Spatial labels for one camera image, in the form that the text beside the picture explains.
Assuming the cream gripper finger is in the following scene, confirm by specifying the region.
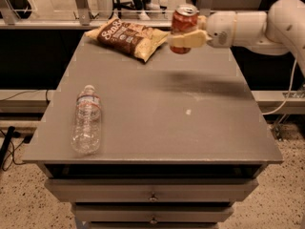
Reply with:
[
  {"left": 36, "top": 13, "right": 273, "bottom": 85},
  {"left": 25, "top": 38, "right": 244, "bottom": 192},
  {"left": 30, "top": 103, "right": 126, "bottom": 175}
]
[
  {"left": 168, "top": 30, "right": 212, "bottom": 48},
  {"left": 197, "top": 15, "right": 207, "bottom": 30}
]

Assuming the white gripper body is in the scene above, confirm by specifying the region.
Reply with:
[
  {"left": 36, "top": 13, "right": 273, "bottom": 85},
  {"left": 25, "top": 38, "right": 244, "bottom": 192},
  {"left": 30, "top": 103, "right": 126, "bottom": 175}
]
[{"left": 206, "top": 11, "right": 236, "bottom": 48}]

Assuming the red coke can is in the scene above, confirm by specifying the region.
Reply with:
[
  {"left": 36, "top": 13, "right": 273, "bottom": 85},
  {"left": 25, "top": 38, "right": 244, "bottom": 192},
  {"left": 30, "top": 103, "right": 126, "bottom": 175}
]
[{"left": 169, "top": 4, "right": 198, "bottom": 54}]

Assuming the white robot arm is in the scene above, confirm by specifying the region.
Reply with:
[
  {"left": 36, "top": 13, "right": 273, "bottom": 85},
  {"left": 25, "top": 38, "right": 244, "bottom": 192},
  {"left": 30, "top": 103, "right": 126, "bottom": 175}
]
[{"left": 168, "top": 0, "right": 305, "bottom": 74}]

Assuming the brown chip bag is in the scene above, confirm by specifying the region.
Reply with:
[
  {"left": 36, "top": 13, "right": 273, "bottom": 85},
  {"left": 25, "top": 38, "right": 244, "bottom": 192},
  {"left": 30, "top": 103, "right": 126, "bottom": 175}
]
[{"left": 85, "top": 18, "right": 168, "bottom": 62}]

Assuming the grey drawer cabinet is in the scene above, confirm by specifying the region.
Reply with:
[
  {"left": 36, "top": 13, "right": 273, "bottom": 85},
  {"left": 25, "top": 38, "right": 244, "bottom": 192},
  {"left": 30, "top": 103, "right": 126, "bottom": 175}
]
[{"left": 24, "top": 38, "right": 282, "bottom": 229}]

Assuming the clear plastic water bottle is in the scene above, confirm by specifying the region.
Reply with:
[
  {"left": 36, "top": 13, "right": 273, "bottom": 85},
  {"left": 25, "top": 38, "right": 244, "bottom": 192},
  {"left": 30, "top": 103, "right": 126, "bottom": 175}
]
[{"left": 71, "top": 85, "right": 102, "bottom": 155}]

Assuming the upper metal drawer knob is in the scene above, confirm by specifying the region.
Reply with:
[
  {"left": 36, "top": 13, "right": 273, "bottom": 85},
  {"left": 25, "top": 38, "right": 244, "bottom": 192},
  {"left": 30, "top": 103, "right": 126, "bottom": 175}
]
[{"left": 149, "top": 192, "right": 158, "bottom": 202}]

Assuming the metal drawer knob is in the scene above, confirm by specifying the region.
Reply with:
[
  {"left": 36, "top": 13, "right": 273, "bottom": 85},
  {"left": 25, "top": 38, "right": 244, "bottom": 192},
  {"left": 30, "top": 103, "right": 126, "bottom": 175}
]
[
  {"left": 149, "top": 192, "right": 158, "bottom": 202},
  {"left": 150, "top": 217, "right": 158, "bottom": 225}
]

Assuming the metal glass railing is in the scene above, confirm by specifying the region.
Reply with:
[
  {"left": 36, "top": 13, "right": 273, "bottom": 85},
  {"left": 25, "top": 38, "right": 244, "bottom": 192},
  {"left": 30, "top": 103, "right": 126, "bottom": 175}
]
[{"left": 0, "top": 0, "right": 264, "bottom": 30}]

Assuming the lower metal drawer knob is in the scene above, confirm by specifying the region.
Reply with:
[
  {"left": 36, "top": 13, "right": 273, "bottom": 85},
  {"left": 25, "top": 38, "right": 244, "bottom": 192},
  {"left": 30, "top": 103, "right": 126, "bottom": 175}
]
[{"left": 150, "top": 217, "right": 158, "bottom": 225}]

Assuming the upper grey drawer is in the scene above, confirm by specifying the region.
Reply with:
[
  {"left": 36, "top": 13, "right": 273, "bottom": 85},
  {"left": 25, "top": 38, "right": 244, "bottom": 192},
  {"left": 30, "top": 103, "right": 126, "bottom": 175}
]
[{"left": 45, "top": 178, "right": 258, "bottom": 202}]

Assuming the grey drawer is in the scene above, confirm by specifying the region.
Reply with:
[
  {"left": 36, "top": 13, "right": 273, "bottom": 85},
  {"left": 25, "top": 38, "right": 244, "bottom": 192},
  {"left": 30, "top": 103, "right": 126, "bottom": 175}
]
[
  {"left": 71, "top": 204, "right": 234, "bottom": 223},
  {"left": 45, "top": 178, "right": 258, "bottom": 202}
]

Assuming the lower grey drawer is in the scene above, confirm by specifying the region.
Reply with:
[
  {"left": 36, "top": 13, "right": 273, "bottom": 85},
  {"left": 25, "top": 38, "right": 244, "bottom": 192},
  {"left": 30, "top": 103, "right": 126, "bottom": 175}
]
[{"left": 71, "top": 204, "right": 234, "bottom": 223}]

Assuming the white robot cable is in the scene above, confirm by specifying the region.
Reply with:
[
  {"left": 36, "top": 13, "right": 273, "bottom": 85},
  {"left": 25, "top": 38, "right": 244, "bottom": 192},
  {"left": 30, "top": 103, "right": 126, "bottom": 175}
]
[{"left": 261, "top": 58, "right": 298, "bottom": 116}]

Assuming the black floor cable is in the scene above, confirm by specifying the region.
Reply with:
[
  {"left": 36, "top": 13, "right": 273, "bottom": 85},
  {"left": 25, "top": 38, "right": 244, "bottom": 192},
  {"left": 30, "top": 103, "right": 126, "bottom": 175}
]
[{"left": 0, "top": 126, "right": 34, "bottom": 173}]

